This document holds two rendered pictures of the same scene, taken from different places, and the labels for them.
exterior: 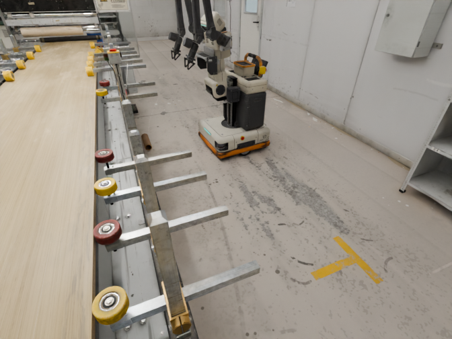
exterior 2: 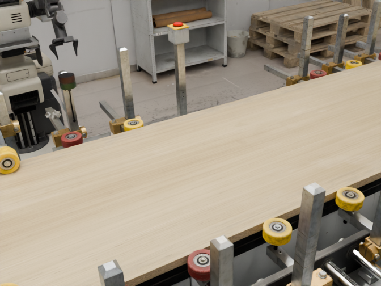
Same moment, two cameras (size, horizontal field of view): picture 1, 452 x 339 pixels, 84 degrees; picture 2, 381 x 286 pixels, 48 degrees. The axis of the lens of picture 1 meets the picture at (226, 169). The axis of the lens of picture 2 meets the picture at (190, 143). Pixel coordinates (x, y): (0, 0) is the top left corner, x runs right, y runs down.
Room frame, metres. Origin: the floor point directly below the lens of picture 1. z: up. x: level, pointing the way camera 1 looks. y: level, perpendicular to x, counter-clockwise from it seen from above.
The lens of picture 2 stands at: (1.85, 2.53, 1.72)
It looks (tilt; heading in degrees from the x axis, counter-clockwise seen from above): 31 degrees down; 265
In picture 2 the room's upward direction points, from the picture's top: 2 degrees counter-clockwise
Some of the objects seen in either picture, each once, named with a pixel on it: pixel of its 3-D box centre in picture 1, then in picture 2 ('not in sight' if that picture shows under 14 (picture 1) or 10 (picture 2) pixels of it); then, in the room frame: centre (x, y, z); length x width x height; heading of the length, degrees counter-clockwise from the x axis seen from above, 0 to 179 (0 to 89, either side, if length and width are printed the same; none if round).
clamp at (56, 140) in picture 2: not in sight; (70, 135); (2.20, 0.91, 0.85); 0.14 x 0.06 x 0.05; 23
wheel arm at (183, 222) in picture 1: (171, 227); (356, 57); (0.62, 0.20, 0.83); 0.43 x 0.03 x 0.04; 113
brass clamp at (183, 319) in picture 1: (175, 304); not in sight; (0.36, 0.14, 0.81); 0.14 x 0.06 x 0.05; 23
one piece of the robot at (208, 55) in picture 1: (207, 60); (13, 50); (2.57, 0.18, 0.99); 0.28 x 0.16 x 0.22; 27
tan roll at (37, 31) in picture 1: (68, 30); not in sight; (4.37, 2.41, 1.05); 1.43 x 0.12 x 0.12; 113
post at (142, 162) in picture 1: (155, 219); (371, 42); (0.57, 0.23, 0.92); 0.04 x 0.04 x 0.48; 23
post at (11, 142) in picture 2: not in sight; (12, 147); (2.41, 1.00, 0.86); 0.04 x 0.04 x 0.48; 23
